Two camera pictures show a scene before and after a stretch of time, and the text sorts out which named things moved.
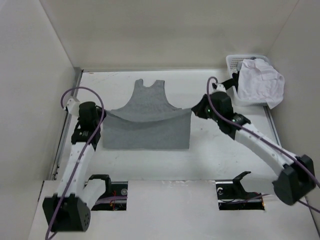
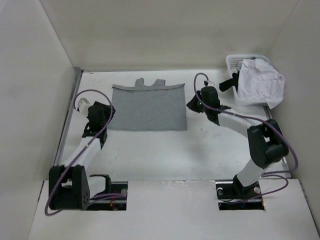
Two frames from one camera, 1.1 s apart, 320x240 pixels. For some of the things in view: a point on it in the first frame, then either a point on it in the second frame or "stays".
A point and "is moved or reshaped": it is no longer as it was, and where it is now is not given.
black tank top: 234,81 stays
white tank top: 258,81 stays
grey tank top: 149,120 is moved or reshaped
